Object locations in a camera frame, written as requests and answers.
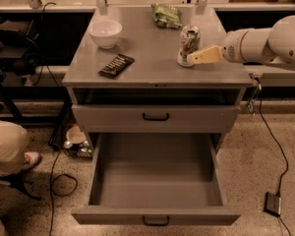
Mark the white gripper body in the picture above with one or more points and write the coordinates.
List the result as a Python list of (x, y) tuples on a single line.
[(230, 49)]

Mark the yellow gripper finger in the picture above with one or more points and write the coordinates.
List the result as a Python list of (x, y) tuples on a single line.
[(207, 55)]

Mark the green white 7up can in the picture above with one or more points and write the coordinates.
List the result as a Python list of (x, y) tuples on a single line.
[(189, 43)]

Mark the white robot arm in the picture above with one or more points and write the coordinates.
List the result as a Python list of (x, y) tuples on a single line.
[(274, 47)]

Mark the grey drawer cabinet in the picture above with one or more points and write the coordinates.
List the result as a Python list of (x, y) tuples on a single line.
[(155, 78)]

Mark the closed grey top drawer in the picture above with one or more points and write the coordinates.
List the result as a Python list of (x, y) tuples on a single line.
[(155, 118)]

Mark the open grey middle drawer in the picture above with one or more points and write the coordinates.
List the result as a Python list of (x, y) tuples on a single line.
[(155, 180)]

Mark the green chip bag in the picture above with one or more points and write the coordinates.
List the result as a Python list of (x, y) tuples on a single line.
[(166, 16)]

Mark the dark snack bar packet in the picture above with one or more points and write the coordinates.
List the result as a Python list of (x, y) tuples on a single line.
[(116, 66)]

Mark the white ceramic bowl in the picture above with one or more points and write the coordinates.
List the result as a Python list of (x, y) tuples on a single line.
[(105, 33)]

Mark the black power adapter box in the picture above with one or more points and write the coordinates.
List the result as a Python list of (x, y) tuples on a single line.
[(272, 204)]

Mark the basket of dishes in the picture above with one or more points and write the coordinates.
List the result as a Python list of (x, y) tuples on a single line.
[(76, 144)]

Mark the black equipment on shelf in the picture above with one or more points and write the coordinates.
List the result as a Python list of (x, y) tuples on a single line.
[(17, 40)]

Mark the white sneaker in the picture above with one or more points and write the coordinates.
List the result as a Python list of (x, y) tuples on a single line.
[(32, 159)]

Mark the person leg beige trousers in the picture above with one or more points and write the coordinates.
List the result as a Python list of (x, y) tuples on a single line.
[(14, 140)]

